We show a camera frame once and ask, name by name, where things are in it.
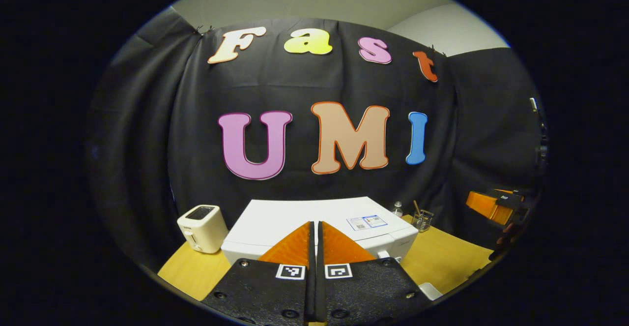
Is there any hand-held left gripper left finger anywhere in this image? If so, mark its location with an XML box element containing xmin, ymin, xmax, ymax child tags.
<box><xmin>202</xmin><ymin>221</ymin><xmax>315</xmax><ymax>326</ymax></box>

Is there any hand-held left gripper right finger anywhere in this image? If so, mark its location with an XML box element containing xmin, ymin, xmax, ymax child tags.
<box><xmin>316</xmin><ymin>221</ymin><xmax>424</xmax><ymax>326</ymax></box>

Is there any white microwave oven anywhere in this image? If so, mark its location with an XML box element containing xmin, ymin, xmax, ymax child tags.
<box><xmin>221</xmin><ymin>197</ymin><xmax>420</xmax><ymax>268</ymax></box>

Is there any white square plate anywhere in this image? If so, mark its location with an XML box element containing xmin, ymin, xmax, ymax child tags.
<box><xmin>418</xmin><ymin>282</ymin><xmax>443</xmax><ymax>301</ymax></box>

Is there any white toaster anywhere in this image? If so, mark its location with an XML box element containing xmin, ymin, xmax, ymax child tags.
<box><xmin>177</xmin><ymin>205</ymin><xmax>229</xmax><ymax>254</ymax></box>

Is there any clear square glass cup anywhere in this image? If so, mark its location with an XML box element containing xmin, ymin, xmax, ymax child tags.
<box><xmin>412</xmin><ymin>210</ymin><xmax>435</xmax><ymax>233</ymax></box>

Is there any black backdrop cloth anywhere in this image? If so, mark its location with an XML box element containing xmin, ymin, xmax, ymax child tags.
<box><xmin>85</xmin><ymin>6</ymin><xmax>548</xmax><ymax>272</ymax></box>

